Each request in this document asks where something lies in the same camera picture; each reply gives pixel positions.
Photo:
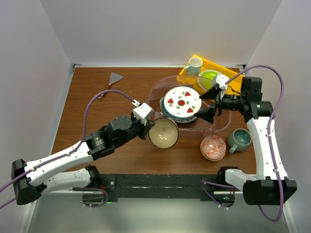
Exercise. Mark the light blue mug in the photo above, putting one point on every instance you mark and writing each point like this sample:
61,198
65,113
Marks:
194,66

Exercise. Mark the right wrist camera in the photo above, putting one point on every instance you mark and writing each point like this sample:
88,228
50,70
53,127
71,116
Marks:
220,82

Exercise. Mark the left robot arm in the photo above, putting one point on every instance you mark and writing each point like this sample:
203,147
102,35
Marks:
31,179

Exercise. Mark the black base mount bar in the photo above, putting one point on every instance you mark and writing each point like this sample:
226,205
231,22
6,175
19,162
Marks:
180,186

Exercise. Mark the metal scraper wooden handle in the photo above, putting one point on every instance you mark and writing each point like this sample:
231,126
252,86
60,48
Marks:
114,78

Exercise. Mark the red patterned bowl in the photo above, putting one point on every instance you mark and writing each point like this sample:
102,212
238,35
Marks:
213,148

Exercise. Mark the yellow plastic tray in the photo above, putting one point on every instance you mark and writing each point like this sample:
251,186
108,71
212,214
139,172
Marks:
199,73

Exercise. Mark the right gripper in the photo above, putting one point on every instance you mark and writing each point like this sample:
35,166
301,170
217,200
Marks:
208,115

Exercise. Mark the teal ceramic mug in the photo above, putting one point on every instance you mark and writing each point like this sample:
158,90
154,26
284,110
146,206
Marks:
239,140

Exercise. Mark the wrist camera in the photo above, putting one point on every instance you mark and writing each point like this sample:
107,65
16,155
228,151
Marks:
142,111
220,82

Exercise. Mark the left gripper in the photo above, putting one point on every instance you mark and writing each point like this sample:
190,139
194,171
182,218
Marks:
145,127

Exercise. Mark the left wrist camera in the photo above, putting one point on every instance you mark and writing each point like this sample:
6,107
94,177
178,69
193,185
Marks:
142,111

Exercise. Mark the cream black bowl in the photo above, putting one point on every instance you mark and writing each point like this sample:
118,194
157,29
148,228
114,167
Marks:
164,134

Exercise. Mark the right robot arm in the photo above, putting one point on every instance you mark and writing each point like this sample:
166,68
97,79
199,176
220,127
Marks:
270,185

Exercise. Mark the clear plastic bin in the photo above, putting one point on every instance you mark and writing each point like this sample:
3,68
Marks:
199,127

